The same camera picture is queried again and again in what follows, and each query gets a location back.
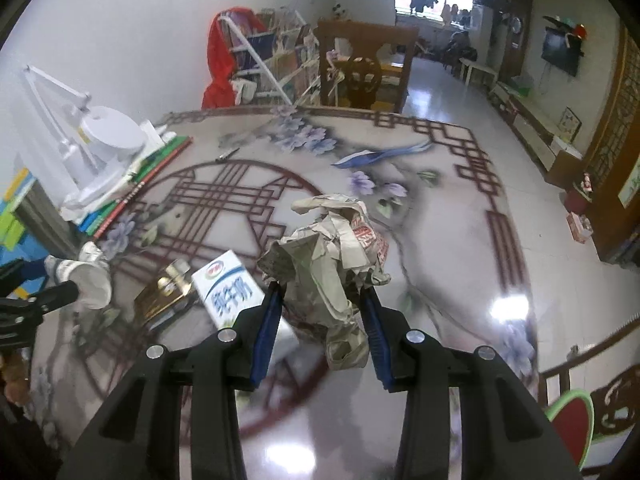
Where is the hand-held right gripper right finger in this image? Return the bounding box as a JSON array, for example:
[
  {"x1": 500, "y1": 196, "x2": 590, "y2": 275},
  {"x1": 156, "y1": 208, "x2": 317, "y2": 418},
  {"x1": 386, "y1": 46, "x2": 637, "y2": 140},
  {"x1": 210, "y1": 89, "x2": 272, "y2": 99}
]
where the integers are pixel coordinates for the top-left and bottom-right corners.
[{"x1": 359, "y1": 287, "x2": 583, "y2": 480}]

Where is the white desk lamp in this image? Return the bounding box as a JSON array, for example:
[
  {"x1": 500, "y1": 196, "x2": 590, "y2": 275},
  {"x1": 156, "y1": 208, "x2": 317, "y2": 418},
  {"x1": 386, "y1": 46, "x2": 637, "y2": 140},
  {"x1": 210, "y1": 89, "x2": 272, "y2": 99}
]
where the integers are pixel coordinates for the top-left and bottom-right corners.
[{"x1": 22, "y1": 65, "x2": 166, "y2": 208}]

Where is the small red bin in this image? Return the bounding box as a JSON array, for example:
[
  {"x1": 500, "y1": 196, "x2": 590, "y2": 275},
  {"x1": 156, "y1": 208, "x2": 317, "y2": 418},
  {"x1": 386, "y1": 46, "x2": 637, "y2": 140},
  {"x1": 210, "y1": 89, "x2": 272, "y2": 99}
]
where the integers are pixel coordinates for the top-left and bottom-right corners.
[{"x1": 565, "y1": 172, "x2": 596, "y2": 216}]

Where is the small standing picture frame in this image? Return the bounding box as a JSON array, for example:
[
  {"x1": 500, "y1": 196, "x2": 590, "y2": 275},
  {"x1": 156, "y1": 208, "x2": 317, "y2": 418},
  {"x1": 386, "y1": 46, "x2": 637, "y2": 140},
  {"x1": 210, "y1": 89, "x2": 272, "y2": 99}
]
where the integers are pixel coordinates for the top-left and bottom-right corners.
[{"x1": 558, "y1": 107, "x2": 582, "y2": 143}]

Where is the red bin with green rim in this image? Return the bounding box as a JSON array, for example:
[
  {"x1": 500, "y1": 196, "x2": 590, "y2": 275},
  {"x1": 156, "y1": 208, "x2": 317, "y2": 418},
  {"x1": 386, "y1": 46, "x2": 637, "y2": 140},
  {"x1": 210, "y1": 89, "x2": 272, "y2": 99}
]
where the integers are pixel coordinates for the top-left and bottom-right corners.
[{"x1": 544, "y1": 387, "x2": 596, "y2": 468}]

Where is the wall shelf with ornaments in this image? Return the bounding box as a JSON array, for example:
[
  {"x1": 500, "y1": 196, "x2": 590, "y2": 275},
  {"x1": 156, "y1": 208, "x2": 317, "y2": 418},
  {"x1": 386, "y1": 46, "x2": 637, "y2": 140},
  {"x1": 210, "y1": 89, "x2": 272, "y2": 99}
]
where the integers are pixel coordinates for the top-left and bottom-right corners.
[{"x1": 542, "y1": 14, "x2": 588, "y2": 41}]

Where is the newspaper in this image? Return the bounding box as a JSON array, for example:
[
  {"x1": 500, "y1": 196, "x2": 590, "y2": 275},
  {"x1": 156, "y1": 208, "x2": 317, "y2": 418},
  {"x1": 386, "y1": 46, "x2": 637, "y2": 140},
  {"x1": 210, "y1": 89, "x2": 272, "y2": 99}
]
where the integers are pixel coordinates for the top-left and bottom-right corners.
[{"x1": 256, "y1": 194, "x2": 392, "y2": 372}]

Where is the plain wooden chair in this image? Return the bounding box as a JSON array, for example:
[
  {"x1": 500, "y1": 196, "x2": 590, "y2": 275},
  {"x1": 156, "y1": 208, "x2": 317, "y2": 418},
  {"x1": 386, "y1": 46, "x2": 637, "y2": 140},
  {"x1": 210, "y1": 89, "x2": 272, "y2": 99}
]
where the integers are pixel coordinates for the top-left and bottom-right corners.
[{"x1": 315, "y1": 19, "x2": 420, "y2": 113}]

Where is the wooden lattice screen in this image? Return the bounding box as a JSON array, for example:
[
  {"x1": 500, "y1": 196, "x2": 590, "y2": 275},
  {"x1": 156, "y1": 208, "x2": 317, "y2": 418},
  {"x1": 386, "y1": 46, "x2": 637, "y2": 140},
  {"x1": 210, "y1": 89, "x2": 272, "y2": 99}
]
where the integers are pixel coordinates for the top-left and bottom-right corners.
[{"x1": 582, "y1": 25, "x2": 640, "y2": 263}]

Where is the person's left forearm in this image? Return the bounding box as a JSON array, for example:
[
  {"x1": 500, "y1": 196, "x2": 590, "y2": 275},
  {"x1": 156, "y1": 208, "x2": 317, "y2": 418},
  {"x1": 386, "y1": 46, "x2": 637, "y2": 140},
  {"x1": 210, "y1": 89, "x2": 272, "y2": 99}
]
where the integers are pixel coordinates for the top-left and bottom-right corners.
[{"x1": 0, "y1": 352, "x2": 33, "y2": 408}]

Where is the white rack with red cloth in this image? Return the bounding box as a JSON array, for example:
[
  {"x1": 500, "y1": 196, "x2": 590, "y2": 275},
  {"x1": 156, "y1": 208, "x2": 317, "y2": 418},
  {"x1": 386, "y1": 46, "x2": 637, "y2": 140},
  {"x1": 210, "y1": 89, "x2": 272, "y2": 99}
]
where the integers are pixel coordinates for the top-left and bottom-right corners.
[{"x1": 220, "y1": 7, "x2": 321, "y2": 106}]

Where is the white stool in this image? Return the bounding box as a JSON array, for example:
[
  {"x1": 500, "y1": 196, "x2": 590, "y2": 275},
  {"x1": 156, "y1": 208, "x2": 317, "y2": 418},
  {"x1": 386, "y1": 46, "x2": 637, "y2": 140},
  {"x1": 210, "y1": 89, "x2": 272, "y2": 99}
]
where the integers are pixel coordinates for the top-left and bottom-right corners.
[{"x1": 459, "y1": 57, "x2": 499, "y2": 87}]

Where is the wall-mounted television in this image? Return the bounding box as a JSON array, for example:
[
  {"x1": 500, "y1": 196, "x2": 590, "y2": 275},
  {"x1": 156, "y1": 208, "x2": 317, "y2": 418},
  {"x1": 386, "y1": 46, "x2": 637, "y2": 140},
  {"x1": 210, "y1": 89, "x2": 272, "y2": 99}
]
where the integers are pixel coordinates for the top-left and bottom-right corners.
[{"x1": 541, "y1": 27, "x2": 581, "y2": 77}]

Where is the colourful storage box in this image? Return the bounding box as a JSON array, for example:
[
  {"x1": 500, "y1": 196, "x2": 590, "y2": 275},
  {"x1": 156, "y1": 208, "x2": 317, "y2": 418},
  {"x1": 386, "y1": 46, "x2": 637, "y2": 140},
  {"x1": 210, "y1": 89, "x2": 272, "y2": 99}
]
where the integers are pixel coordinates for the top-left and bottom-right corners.
[{"x1": 0, "y1": 165, "x2": 81, "y2": 261}]

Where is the stack of thin books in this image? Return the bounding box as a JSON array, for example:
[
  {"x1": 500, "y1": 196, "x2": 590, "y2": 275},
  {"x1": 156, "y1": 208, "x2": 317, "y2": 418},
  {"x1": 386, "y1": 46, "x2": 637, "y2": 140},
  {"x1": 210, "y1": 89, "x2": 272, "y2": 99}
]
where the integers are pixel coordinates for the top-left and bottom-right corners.
[{"x1": 75, "y1": 132, "x2": 194, "y2": 240}]

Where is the carved wooden chair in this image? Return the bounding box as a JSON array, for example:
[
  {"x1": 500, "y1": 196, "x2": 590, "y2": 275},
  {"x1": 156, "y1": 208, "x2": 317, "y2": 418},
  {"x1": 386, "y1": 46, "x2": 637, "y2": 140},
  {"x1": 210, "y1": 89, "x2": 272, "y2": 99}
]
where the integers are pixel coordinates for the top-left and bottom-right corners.
[{"x1": 537, "y1": 310, "x2": 640, "y2": 476}]

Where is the white and blue milk carton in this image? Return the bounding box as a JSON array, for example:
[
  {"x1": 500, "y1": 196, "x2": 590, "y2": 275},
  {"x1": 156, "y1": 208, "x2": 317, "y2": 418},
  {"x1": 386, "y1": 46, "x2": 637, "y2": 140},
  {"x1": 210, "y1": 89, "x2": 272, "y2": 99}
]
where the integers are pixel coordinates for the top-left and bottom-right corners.
[{"x1": 191, "y1": 250, "x2": 301, "y2": 361}]

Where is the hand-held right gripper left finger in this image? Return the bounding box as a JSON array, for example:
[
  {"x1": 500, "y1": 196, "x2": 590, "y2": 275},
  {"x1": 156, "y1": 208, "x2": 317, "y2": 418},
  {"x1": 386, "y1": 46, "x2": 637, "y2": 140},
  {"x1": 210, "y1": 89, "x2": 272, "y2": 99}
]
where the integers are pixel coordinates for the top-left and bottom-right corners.
[{"x1": 57, "y1": 280, "x2": 286, "y2": 480}]

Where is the printed carton on floor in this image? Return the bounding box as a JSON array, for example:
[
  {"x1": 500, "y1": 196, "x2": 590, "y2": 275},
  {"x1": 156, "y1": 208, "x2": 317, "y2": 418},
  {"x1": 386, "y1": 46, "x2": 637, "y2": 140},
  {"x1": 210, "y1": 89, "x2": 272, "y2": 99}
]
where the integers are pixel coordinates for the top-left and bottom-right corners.
[{"x1": 566, "y1": 211, "x2": 593, "y2": 244}]

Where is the red cloth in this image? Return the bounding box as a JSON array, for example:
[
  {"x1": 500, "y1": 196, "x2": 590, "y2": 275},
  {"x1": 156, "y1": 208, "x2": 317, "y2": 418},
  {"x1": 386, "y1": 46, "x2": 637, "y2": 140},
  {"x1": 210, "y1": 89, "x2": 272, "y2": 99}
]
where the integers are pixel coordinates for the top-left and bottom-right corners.
[{"x1": 201, "y1": 6, "x2": 268, "y2": 110}]

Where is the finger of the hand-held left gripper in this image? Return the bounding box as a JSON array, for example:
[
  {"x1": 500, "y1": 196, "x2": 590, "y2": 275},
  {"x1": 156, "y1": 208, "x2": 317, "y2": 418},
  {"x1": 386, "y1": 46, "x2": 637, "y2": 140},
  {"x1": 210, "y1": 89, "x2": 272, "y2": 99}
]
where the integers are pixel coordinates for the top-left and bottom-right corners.
[
  {"x1": 0, "y1": 256, "x2": 53, "y2": 286},
  {"x1": 0, "y1": 280, "x2": 80, "y2": 353}
]

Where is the gold foil packet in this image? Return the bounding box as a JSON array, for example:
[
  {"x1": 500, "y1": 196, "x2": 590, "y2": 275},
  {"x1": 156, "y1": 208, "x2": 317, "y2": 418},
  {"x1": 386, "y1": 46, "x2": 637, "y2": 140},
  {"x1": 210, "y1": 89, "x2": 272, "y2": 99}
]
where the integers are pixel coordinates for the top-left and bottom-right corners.
[{"x1": 133, "y1": 260, "x2": 198, "y2": 328}]

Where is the low television cabinet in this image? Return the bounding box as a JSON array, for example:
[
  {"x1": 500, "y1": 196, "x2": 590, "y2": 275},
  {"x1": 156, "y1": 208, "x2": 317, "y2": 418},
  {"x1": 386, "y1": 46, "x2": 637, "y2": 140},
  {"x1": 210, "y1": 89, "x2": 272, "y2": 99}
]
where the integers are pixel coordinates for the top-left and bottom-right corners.
[{"x1": 487, "y1": 80, "x2": 583, "y2": 171}]

